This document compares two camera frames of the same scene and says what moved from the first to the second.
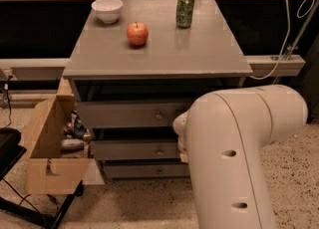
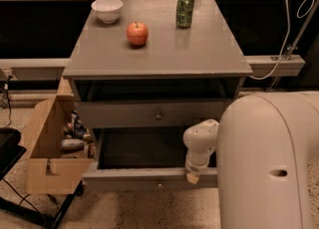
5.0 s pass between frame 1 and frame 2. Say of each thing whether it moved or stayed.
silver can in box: stayed
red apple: stayed
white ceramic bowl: stayed
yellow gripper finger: moved
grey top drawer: stayed
